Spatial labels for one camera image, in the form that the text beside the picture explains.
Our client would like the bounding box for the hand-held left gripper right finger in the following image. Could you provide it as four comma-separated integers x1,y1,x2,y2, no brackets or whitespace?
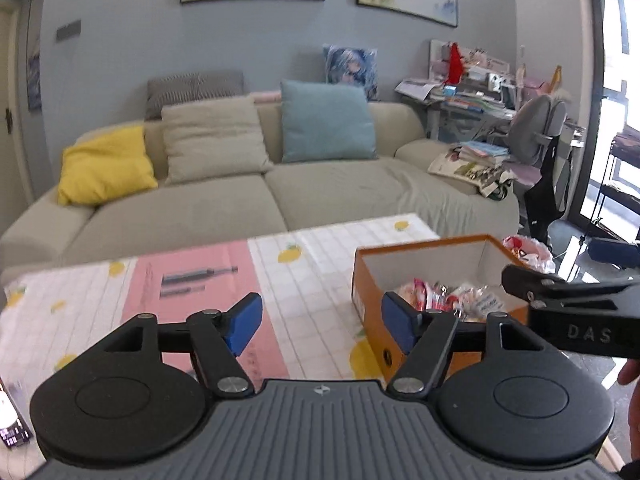
381,292,546,399

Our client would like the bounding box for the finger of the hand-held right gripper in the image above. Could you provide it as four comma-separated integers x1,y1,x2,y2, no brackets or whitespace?
589,238,640,269
501,264,640,311

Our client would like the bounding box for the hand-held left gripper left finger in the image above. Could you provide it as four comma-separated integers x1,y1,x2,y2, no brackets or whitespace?
93,292,264,398

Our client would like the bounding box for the orange cardboard box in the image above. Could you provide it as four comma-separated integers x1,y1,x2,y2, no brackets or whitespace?
352,233,532,384

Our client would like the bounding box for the red white snack packet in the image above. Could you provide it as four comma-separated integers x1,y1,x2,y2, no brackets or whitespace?
399,279,451,312

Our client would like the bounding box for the clear bag of cookies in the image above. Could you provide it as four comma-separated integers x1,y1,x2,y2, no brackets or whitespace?
451,284,507,322

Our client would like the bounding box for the person's right hand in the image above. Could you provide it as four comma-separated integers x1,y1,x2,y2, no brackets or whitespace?
617,359,640,466

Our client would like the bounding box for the pink red plastic bag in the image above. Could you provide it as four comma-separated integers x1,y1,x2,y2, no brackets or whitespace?
502,234,555,274

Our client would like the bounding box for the black metal rack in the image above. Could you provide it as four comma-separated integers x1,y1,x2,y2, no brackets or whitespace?
581,131,640,252

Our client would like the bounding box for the black garment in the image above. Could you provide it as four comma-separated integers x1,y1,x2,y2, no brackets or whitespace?
523,134,572,242

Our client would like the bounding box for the beige sofa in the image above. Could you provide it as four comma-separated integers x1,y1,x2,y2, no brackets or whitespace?
0,97,521,282

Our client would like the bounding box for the green white bag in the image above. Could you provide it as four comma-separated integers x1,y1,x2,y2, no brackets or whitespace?
477,172,516,202

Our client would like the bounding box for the grey office chair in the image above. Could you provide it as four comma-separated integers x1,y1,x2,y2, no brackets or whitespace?
502,93,569,187

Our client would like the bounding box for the stack of books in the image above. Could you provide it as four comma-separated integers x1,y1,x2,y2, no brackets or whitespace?
428,142,516,184

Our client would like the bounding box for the beige cushion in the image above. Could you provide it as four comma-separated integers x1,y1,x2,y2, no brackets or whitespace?
160,95,275,185

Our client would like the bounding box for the yellow cushion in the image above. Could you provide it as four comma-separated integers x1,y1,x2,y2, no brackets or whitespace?
57,125,159,206

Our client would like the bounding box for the cluttered white desk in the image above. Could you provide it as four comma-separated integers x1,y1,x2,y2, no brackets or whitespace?
394,76,552,142

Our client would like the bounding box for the light blue cushion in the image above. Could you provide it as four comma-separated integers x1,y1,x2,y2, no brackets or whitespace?
279,78,379,164

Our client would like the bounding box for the grey striped cushion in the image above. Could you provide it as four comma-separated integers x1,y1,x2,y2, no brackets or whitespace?
144,70,245,121

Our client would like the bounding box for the smartphone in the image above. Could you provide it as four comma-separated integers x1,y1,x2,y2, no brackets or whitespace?
0,380,34,449

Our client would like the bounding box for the anime print pillow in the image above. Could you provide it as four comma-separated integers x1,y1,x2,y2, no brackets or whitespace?
322,43,380,102

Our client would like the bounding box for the wall poster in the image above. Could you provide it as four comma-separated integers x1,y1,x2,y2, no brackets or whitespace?
27,0,44,111

